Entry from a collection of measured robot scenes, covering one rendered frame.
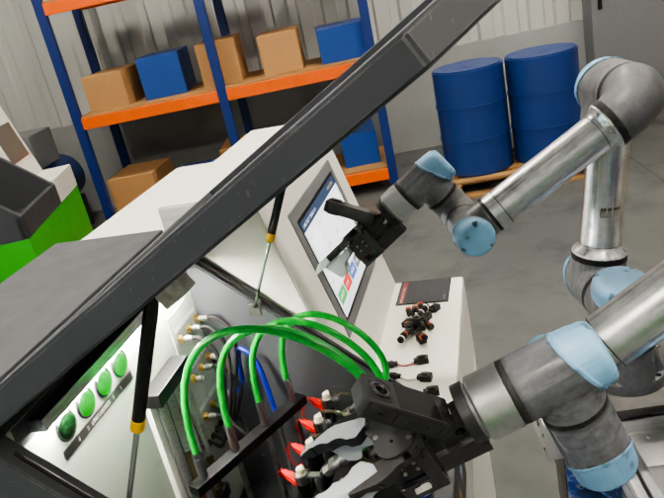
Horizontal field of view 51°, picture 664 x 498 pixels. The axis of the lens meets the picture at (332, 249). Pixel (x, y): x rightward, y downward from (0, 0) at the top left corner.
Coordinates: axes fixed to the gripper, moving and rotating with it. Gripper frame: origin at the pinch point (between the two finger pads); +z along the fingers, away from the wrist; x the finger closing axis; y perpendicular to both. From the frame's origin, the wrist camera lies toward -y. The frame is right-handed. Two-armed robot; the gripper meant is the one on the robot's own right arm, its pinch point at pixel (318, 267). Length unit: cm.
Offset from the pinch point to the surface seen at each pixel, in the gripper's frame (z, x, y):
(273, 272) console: 8.6, 0.9, -6.1
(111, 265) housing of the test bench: 25.6, -18.9, -29.0
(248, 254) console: 9.6, 0.0, -12.7
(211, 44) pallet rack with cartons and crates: 59, 444, -202
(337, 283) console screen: 6.6, 25.2, 6.2
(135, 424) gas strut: 13, -67, -1
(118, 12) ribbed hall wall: 126, 553, -335
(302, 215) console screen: -0.3, 20.5, -11.8
